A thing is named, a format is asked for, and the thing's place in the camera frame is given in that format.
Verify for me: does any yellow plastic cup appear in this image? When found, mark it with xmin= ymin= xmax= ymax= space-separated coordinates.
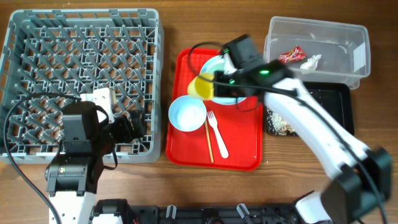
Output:
xmin=187 ymin=73 xmax=214 ymax=101

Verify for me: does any food scraps pile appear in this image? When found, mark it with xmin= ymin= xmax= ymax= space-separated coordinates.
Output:
xmin=266 ymin=108 xmax=298 ymax=137

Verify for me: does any red snack wrapper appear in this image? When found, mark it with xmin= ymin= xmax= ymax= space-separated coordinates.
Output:
xmin=278 ymin=45 xmax=307 ymax=63

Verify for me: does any white napkin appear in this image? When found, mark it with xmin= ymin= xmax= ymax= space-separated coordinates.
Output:
xmin=300 ymin=54 xmax=322 ymax=70

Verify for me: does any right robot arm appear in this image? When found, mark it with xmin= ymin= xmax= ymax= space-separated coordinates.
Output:
xmin=215 ymin=34 xmax=392 ymax=223

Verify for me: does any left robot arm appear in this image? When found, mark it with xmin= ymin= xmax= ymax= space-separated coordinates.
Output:
xmin=45 ymin=101 xmax=145 ymax=223

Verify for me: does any grey dishwasher rack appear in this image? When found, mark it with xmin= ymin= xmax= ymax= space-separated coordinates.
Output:
xmin=1 ymin=8 xmax=164 ymax=164

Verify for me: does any light blue plate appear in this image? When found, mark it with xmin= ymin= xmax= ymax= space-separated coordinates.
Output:
xmin=200 ymin=56 xmax=246 ymax=105

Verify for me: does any light green left bowl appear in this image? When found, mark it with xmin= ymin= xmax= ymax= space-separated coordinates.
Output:
xmin=168 ymin=95 xmax=206 ymax=132

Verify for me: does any white plastic fork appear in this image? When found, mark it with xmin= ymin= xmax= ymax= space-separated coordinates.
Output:
xmin=207 ymin=111 xmax=229 ymax=159

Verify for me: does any red plastic tray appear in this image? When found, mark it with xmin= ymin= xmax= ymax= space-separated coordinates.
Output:
xmin=165 ymin=48 xmax=265 ymax=172

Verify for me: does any wooden chopstick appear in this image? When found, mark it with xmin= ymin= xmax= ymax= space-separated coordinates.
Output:
xmin=205 ymin=119 xmax=214 ymax=163

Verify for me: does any clear plastic bin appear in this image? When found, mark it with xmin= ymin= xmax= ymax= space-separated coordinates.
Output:
xmin=264 ymin=16 xmax=371 ymax=90

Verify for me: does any black plastic tray bin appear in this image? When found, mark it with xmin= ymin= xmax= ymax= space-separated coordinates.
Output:
xmin=264 ymin=81 xmax=356 ymax=138

